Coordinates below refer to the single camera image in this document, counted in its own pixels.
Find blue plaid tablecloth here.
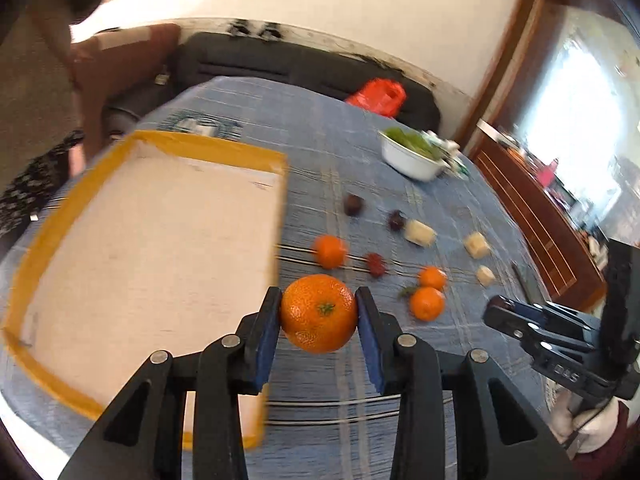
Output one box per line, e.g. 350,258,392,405
142,78,546,479

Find operator's right gloved hand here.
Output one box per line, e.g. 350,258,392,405
549,387,629,456

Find black sofa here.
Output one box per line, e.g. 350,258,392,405
102,32,442,136

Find black phone on table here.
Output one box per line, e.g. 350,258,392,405
511,262,547,306

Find brown armchair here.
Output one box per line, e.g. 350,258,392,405
69,23,182,158

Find dark plum right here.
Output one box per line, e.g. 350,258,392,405
387,209,407,232

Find red plastic bag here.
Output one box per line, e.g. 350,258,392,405
345,78,407,118

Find white bowl with greens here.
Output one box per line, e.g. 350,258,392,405
378,130,449,182

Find red dried jujube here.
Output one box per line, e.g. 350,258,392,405
366,252,386,278

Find large orange with stem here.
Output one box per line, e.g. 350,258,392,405
280,274,358,354

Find woman in fleece vest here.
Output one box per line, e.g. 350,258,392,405
1,0,101,246

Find small orange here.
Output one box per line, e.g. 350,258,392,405
312,234,348,270

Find dark plum left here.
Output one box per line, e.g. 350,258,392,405
343,193,366,217

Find dark plum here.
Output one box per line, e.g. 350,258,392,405
343,193,366,217
387,209,407,232

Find white bottles behind bowl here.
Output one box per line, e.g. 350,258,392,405
422,131,470,180

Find yellow-rimmed white tray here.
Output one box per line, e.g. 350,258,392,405
2,131,288,453

